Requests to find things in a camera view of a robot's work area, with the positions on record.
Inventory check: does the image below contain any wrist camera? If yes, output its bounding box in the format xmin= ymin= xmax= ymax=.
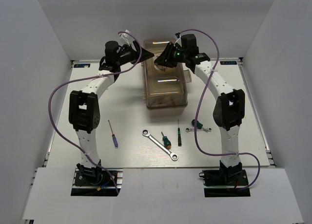
xmin=174 ymin=32 xmax=182 ymax=48
xmin=118 ymin=30 xmax=132 ymax=45

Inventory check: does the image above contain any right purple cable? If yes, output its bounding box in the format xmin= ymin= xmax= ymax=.
xmin=175 ymin=29 xmax=260 ymax=191

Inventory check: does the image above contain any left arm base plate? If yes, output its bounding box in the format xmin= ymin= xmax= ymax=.
xmin=71 ymin=169 xmax=118 ymax=197

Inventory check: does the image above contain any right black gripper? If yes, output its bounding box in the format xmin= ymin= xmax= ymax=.
xmin=154 ymin=42 xmax=187 ymax=68

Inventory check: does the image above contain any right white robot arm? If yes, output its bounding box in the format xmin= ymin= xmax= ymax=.
xmin=155 ymin=34 xmax=245 ymax=186

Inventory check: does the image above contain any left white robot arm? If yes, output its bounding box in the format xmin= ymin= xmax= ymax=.
xmin=69 ymin=40 xmax=154 ymax=185

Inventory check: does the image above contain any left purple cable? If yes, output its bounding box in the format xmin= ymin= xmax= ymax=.
xmin=48 ymin=31 xmax=143 ymax=194

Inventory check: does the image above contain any thin black green screwdriver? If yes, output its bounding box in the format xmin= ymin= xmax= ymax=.
xmin=177 ymin=120 xmax=182 ymax=147

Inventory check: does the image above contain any stubby green orange screwdriver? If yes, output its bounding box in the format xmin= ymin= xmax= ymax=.
xmin=161 ymin=132 xmax=172 ymax=149

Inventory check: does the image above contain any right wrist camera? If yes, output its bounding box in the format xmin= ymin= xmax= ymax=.
xmin=174 ymin=32 xmax=182 ymax=48

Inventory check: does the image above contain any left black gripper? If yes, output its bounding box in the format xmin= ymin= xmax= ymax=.
xmin=117 ymin=40 xmax=155 ymax=66

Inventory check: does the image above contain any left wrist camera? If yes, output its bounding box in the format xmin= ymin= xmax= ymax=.
xmin=118 ymin=30 xmax=132 ymax=45

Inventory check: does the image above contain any beige cantilever toolbox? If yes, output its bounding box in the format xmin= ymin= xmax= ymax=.
xmin=142 ymin=38 xmax=192 ymax=117

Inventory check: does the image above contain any purple cable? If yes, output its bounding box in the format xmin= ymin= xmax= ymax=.
xmin=48 ymin=31 xmax=143 ymax=194
xmin=175 ymin=29 xmax=260 ymax=191

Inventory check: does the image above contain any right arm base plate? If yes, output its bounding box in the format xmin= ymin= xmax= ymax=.
xmin=199 ymin=169 xmax=251 ymax=198

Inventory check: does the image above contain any red blue screwdriver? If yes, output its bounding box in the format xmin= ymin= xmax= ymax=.
xmin=108 ymin=120 xmax=118 ymax=149

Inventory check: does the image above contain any large ratchet wrench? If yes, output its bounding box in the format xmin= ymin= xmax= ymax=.
xmin=142 ymin=130 xmax=178 ymax=161

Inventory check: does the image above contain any small combination wrench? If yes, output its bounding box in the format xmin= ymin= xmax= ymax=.
xmin=185 ymin=128 xmax=212 ymax=132

